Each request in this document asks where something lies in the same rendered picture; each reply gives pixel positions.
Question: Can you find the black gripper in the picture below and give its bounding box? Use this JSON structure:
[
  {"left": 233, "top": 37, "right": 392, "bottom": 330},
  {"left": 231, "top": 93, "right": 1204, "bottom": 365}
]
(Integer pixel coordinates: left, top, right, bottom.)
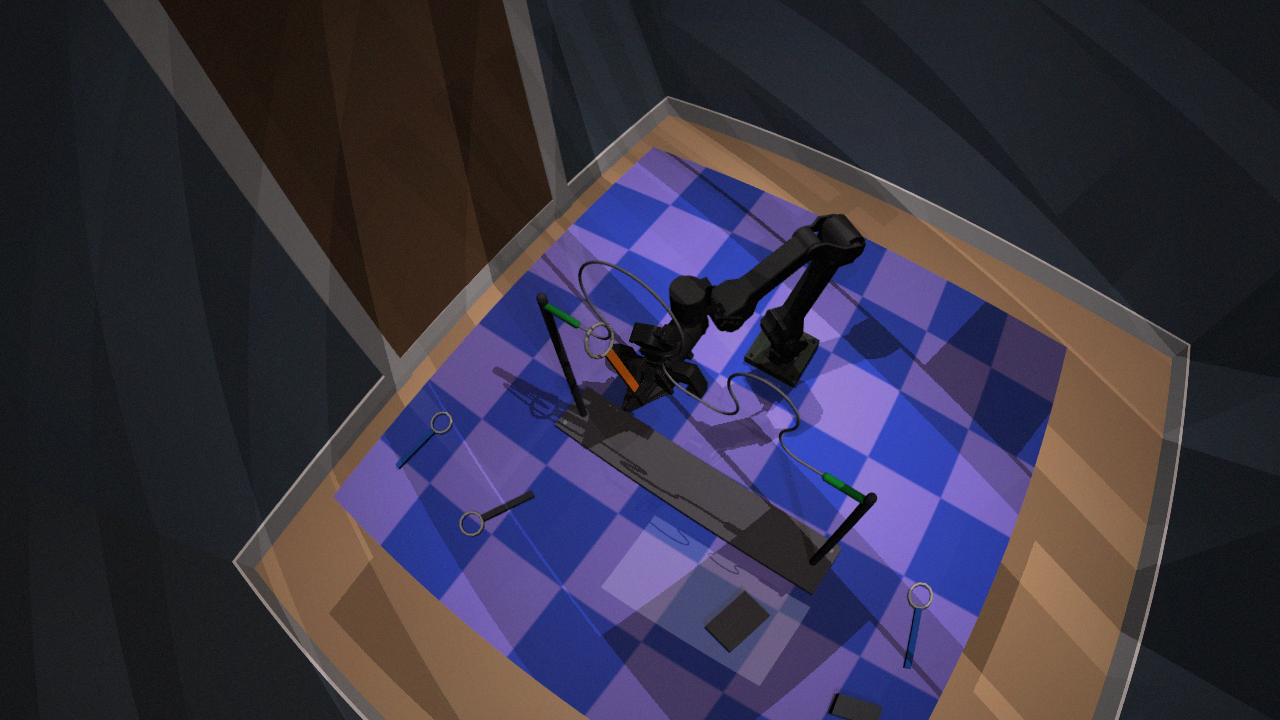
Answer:
[{"left": 613, "top": 331, "right": 707, "bottom": 413}]

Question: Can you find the blue handle with grey loop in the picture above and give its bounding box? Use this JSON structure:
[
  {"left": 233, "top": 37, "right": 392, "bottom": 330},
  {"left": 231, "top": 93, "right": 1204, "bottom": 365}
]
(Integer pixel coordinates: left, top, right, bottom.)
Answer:
[
  {"left": 904, "top": 582, "right": 933, "bottom": 669},
  {"left": 396, "top": 411, "right": 453, "bottom": 469}
]

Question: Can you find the black bar handle with beige loop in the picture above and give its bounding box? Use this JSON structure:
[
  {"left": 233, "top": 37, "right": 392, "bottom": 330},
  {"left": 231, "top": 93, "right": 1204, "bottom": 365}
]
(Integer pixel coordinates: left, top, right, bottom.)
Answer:
[{"left": 460, "top": 489, "right": 535, "bottom": 537}]

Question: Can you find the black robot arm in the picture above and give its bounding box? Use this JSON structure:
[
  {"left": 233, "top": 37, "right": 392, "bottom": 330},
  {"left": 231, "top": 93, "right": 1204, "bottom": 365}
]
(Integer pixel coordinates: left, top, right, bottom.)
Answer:
[{"left": 628, "top": 214, "right": 867, "bottom": 372}]

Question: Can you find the grey loop with orange handle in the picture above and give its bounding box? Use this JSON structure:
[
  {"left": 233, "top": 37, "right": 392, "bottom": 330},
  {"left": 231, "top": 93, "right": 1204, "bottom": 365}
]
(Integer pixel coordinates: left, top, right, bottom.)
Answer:
[{"left": 584, "top": 322, "right": 639, "bottom": 393}]

